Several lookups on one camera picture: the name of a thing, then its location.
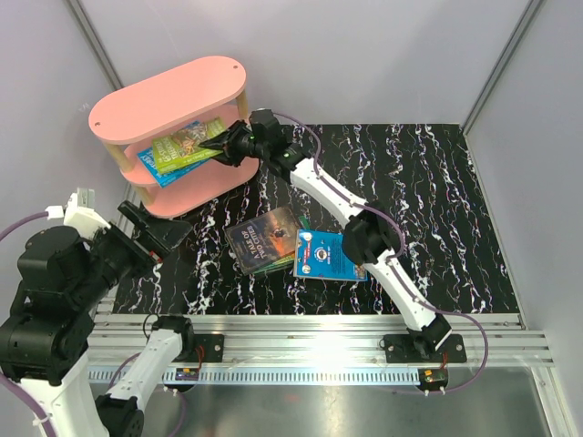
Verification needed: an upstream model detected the green bottom book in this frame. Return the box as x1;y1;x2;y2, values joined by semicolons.
253;215;310;275

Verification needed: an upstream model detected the green 65-storey treehouse book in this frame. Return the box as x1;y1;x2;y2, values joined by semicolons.
152;117;226;174

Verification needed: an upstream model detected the left small circuit board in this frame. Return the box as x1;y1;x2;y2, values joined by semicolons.
176;368;199;381

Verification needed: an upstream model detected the dark Tale of Two Cities book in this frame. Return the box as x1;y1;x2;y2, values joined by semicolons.
226;207;299;274

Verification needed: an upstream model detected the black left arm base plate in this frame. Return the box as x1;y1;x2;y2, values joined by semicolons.
191;333;225;363

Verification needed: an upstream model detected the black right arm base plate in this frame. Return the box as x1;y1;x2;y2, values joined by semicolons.
379;334;467;364

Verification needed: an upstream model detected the blue back-cover book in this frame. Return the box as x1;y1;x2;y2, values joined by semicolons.
293;229;368;282

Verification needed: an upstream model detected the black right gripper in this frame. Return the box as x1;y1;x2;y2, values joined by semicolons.
199;122;268;170

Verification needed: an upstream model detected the aluminium mounting rail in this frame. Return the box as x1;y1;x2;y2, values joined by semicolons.
88;311;557;388

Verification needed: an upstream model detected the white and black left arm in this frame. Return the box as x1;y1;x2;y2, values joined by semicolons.
1;201;196;436

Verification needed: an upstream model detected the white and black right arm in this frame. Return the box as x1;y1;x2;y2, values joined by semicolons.
200;109;452;361

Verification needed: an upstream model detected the small circuit board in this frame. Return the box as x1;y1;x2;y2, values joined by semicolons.
420;369;448;383
176;368;199;381

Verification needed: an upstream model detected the blue 26-storey treehouse book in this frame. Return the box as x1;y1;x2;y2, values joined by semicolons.
138;142;210;188

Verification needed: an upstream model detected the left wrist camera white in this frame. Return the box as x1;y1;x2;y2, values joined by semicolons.
45;188;111;240

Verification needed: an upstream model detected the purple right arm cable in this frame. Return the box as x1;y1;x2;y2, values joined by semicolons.
268;111;491;395

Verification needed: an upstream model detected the right small circuit board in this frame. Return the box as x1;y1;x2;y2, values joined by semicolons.
420;369;448;383

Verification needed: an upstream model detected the pink three-tier shelf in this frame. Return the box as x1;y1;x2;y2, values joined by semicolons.
88;56;259;219

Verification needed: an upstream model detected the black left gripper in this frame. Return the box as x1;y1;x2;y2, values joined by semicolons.
68;198;193;307

